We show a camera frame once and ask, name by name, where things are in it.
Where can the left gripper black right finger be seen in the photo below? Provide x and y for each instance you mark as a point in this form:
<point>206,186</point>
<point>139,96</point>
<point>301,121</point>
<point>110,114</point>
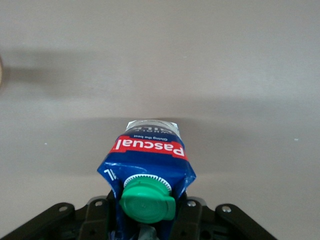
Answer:
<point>192,220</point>

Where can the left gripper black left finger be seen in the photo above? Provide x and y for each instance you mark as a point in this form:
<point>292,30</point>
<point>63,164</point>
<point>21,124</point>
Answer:
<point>97,220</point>

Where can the blue milk carton green cap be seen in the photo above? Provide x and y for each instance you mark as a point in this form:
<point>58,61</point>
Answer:
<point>147,162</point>

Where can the wooden mug tree stand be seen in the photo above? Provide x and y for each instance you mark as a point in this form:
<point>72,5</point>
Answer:
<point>1,72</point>

